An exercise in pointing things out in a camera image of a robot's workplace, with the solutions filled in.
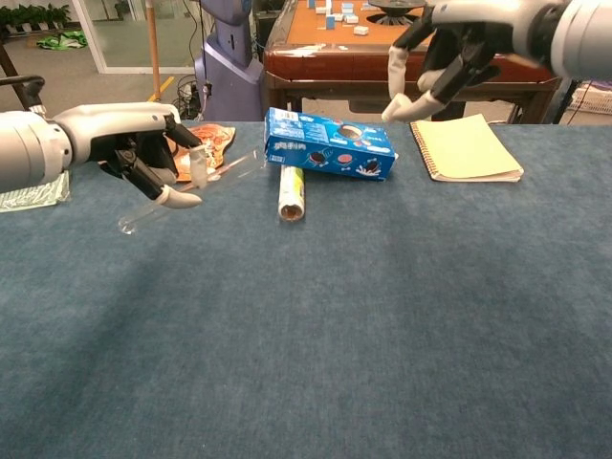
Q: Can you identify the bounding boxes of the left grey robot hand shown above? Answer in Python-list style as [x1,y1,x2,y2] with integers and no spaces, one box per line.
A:
[50,101,210,210]

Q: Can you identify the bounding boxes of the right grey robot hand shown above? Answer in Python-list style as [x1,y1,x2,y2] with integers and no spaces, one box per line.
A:
[387,0,568,120]

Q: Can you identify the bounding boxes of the clear glass test tube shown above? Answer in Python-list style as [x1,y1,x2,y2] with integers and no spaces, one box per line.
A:
[117,149,267,236]

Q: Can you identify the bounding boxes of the wooden pole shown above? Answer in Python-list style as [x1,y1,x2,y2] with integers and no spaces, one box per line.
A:
[145,0,163,101]

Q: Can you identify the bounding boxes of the black mahjong table dial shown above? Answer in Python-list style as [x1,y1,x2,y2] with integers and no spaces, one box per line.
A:
[366,0,428,26]

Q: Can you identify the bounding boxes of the orange spout pouch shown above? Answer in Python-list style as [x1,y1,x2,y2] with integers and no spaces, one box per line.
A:
[171,122,237,184]

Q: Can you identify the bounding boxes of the green bag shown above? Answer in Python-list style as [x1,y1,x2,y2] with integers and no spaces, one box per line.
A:
[36,30,89,51]

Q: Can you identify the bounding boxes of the clear bagged green comb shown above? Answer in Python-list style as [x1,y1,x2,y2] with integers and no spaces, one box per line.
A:
[0,170,72,214]

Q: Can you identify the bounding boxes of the black tripod leg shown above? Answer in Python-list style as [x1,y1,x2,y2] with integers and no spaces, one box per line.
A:
[553,76,582,124]

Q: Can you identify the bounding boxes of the yellow spiral notebook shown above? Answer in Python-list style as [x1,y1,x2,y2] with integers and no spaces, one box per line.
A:
[409,113,525,184]

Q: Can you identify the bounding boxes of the dark wooden table leg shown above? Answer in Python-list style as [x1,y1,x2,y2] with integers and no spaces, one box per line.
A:
[0,42,28,97]

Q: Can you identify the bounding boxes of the white plastic basket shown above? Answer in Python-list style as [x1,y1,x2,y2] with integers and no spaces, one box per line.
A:
[566,80,612,116]

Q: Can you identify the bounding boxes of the row of potted plants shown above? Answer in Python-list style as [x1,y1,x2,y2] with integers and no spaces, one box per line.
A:
[0,3,72,34]

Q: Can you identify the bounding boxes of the brown mahjong table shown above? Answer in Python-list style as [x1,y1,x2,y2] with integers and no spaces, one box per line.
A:
[262,0,563,125]

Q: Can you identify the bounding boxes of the cling film roll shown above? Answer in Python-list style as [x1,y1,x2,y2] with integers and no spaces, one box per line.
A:
[277,164,306,224]

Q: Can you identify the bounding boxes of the blue cookie box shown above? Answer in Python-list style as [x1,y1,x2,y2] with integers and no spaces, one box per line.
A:
[264,106,400,183]

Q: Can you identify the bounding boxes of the blue carpet table cover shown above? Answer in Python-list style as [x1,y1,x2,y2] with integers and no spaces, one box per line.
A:
[0,118,612,459]

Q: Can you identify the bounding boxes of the black floor cables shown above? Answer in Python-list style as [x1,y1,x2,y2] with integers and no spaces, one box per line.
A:
[171,74,203,120]

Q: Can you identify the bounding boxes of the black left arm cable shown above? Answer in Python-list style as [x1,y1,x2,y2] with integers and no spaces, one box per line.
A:
[0,75,47,119]

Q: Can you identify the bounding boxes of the purple robot pedestal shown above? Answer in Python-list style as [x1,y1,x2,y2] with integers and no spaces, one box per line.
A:
[193,0,264,122]

